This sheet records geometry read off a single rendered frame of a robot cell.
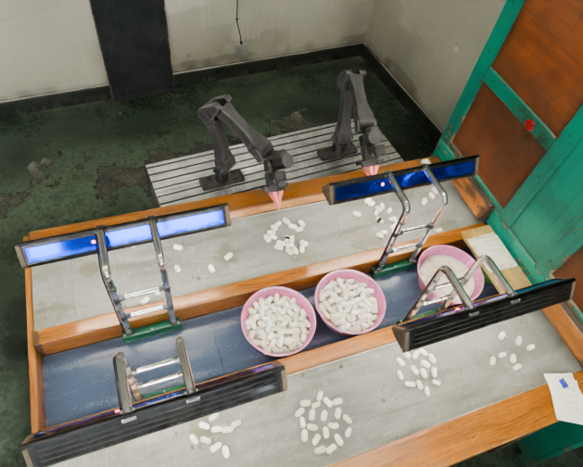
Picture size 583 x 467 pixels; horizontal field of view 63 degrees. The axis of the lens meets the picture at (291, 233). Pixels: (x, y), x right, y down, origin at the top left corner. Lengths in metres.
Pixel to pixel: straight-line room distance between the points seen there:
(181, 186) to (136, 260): 0.46
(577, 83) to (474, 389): 1.07
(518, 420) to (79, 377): 1.45
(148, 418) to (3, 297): 1.72
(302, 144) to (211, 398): 1.49
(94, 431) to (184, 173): 1.29
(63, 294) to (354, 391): 1.06
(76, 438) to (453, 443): 1.10
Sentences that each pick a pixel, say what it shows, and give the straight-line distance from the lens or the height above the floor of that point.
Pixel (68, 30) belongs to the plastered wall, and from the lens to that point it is 3.45.
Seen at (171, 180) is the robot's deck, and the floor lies 0.67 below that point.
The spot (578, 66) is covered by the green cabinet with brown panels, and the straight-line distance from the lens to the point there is 1.86.
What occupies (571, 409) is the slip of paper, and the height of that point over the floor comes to 0.77.
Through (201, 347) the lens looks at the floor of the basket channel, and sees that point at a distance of 1.75.
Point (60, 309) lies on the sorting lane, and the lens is 1.83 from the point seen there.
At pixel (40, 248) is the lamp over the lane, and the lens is 1.54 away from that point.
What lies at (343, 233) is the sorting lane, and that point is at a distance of 1.98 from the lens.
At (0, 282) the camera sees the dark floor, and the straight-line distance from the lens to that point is 2.89.
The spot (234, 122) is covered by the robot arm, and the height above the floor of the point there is 1.07.
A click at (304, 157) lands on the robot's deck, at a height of 0.67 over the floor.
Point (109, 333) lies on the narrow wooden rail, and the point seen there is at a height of 0.72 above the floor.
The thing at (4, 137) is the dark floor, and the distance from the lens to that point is 3.62.
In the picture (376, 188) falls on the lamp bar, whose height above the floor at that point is 1.07.
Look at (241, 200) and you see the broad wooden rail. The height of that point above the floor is 0.76.
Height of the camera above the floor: 2.28
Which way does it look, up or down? 53 degrees down
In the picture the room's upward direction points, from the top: 11 degrees clockwise
